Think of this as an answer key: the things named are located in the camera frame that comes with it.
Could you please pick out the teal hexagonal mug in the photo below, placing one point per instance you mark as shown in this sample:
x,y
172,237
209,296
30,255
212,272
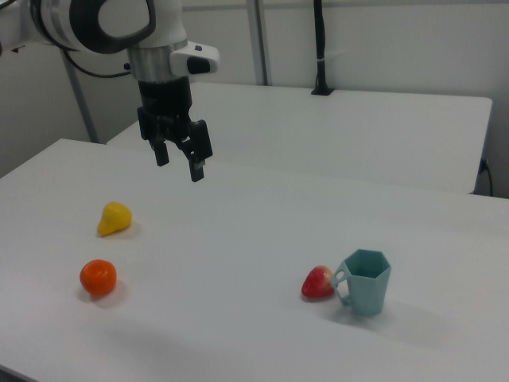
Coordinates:
x,y
370,294

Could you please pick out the red toy strawberry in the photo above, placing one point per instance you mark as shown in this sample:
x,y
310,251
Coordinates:
x,y
316,284

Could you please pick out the white side table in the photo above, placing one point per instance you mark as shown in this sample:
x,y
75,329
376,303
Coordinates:
x,y
318,131

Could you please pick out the orange toy fruit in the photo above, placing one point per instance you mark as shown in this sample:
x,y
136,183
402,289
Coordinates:
x,y
98,277

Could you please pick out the grey partition frame post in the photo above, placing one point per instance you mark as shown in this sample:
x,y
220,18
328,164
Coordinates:
x,y
258,40
81,103

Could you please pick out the yellow toy pear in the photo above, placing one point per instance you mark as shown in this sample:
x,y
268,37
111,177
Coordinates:
x,y
114,219

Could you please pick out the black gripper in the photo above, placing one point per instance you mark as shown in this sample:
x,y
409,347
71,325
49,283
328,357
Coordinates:
x,y
165,99

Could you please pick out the black pole with base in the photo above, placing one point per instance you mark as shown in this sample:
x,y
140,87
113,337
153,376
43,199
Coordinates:
x,y
319,40

